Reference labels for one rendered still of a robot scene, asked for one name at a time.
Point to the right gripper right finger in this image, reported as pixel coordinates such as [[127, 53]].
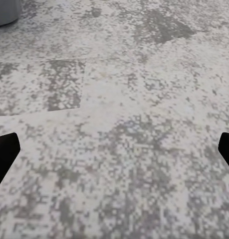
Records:
[[224, 146]]

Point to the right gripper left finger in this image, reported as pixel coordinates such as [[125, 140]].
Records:
[[9, 149]]

